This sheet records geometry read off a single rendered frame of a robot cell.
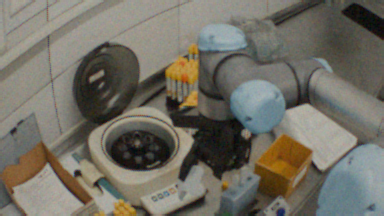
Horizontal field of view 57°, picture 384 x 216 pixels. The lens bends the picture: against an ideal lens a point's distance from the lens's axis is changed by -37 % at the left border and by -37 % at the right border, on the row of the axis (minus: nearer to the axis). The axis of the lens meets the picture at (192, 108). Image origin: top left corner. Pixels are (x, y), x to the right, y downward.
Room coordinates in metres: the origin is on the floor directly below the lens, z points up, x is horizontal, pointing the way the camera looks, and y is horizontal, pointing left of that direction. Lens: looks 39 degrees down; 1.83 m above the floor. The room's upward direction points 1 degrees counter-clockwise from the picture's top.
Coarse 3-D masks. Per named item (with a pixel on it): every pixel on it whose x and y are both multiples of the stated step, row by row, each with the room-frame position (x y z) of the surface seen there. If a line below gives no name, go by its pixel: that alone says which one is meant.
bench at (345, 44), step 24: (312, 0) 2.10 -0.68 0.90; (336, 0) 2.25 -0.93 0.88; (360, 0) 2.39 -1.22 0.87; (288, 24) 1.76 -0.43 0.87; (312, 24) 1.81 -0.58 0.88; (336, 24) 1.87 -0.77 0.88; (360, 24) 2.28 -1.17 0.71; (312, 48) 1.57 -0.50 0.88; (336, 48) 1.60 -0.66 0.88; (360, 48) 1.64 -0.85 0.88; (336, 72) 1.40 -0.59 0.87; (360, 72) 1.42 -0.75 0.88; (144, 96) 1.24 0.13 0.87; (72, 144) 1.01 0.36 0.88; (264, 144) 1.02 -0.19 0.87; (240, 168) 0.94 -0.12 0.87; (312, 168) 0.89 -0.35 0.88; (216, 192) 0.85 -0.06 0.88; (312, 192) 0.79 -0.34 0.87
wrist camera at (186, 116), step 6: (180, 108) 0.77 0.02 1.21; (186, 108) 0.76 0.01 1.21; (192, 108) 0.77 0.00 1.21; (174, 114) 0.76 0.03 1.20; (180, 114) 0.75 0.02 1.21; (186, 114) 0.74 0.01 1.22; (192, 114) 0.73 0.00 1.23; (174, 120) 0.75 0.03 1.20; (180, 120) 0.74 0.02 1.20; (186, 120) 0.73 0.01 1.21; (192, 120) 0.72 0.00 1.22; (198, 120) 0.71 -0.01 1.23; (174, 126) 0.75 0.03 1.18; (180, 126) 0.74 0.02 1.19; (186, 126) 0.73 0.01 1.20; (192, 126) 0.72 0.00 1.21; (198, 126) 0.71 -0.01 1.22; (204, 126) 0.70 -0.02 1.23
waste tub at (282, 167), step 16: (272, 144) 0.91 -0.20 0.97; (288, 144) 0.93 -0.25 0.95; (256, 160) 0.86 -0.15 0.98; (272, 160) 0.92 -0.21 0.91; (288, 160) 0.92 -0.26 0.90; (304, 160) 0.88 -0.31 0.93; (272, 176) 0.81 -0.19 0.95; (288, 176) 0.87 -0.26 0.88; (304, 176) 0.85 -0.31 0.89; (272, 192) 0.80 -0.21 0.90; (288, 192) 0.78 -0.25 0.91
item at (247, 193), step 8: (248, 176) 0.81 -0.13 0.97; (256, 176) 0.80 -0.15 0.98; (248, 184) 0.78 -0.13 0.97; (256, 184) 0.79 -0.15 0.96; (224, 192) 0.76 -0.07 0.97; (232, 192) 0.76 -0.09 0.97; (240, 192) 0.75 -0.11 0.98; (248, 192) 0.77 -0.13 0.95; (256, 192) 0.80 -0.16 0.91; (224, 200) 0.74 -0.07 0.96; (232, 200) 0.73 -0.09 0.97; (240, 200) 0.75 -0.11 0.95; (248, 200) 0.78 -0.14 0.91; (256, 200) 0.79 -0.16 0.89; (224, 208) 0.74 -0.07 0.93; (232, 208) 0.73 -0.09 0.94; (240, 208) 0.75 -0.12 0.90; (248, 208) 0.76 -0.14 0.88
